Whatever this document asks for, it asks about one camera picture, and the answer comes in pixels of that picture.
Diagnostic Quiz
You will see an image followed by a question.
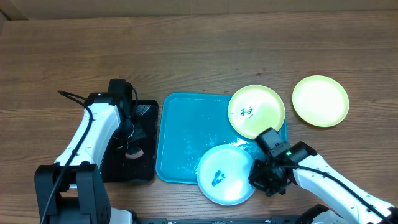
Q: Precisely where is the teal plastic tray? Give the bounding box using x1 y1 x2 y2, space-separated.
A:
154 92 289 185

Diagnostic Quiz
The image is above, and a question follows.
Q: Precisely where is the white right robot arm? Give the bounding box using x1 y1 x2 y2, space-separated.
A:
249 142 397 223

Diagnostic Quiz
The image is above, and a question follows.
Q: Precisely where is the orange green scrub sponge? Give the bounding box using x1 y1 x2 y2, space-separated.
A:
125 149 144 160

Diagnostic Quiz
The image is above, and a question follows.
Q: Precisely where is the yellow plate with blue stain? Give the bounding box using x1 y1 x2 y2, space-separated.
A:
228 85 285 139

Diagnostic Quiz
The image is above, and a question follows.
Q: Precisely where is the black plastic tray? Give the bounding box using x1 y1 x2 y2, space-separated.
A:
100 100 159 183

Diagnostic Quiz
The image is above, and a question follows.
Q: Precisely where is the light blue plate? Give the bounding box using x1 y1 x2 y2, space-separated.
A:
197 144 255 206

